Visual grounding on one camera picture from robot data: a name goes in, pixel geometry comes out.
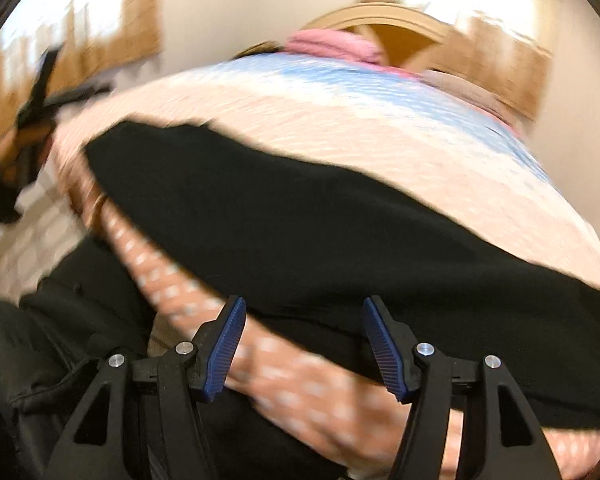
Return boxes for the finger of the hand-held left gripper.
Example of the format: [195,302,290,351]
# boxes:
[55,84,113,106]

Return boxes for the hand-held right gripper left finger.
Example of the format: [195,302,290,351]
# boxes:
[42,296,248,480]

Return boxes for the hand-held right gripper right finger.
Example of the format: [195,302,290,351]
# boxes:
[362,296,563,480]

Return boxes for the black pants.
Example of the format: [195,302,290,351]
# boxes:
[82,120,600,433]

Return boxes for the person's left hand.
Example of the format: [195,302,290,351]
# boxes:
[0,122,56,186]

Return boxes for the beige patterned window curtain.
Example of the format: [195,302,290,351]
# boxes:
[0,0,163,136]
[360,0,556,121]

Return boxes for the person's dark clothing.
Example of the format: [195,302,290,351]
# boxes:
[0,240,181,480]

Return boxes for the brown patterned object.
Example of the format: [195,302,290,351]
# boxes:
[237,41,283,59]

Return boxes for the polka dot bed blanket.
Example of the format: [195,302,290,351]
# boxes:
[0,56,600,480]

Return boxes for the pink folded blanket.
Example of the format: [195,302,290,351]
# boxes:
[285,29,396,68]

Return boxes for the striped pillow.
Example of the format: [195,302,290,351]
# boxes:
[420,67,526,131]

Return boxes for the cream wooden headboard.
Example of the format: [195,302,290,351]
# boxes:
[300,2,461,72]

